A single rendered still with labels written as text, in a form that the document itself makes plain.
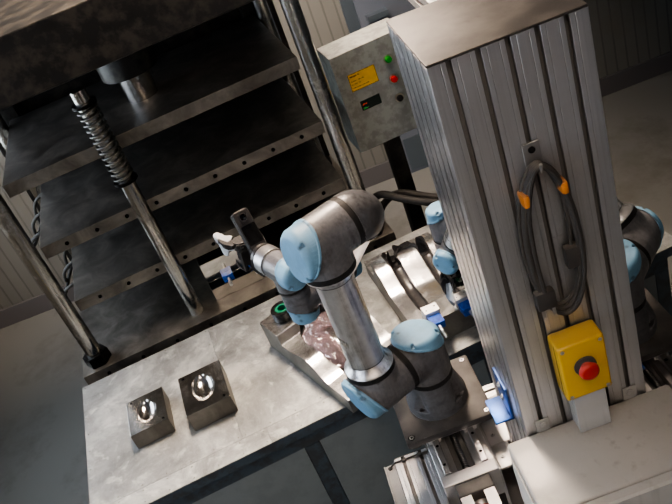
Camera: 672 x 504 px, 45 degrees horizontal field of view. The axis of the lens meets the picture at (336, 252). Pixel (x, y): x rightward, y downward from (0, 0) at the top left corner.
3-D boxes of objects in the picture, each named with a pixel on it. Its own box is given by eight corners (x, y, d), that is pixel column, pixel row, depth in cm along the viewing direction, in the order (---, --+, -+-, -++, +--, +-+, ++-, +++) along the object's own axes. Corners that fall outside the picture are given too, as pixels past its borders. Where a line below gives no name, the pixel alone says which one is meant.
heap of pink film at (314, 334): (381, 339, 252) (374, 321, 248) (338, 373, 246) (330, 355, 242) (335, 309, 272) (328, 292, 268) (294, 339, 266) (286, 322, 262)
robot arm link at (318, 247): (425, 394, 188) (355, 204, 158) (377, 434, 182) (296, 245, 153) (393, 373, 197) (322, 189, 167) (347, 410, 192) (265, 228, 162)
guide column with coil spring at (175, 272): (238, 373, 327) (85, 88, 257) (225, 378, 327) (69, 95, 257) (235, 365, 332) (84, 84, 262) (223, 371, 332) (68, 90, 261)
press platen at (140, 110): (301, 68, 284) (296, 56, 282) (9, 198, 274) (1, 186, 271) (257, 25, 343) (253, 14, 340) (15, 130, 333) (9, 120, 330)
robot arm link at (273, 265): (291, 301, 191) (278, 274, 186) (268, 286, 199) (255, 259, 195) (316, 283, 194) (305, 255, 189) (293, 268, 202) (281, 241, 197)
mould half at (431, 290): (495, 315, 253) (486, 282, 246) (422, 351, 251) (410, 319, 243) (431, 244, 295) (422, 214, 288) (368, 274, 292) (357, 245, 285)
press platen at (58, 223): (326, 132, 295) (321, 120, 293) (46, 259, 285) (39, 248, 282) (277, 77, 357) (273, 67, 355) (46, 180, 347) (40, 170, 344)
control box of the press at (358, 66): (490, 326, 369) (405, 28, 289) (432, 355, 366) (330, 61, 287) (469, 302, 387) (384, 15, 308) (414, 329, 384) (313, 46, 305)
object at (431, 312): (456, 340, 241) (453, 327, 238) (441, 346, 240) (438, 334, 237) (437, 314, 251) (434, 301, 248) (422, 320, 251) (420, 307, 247)
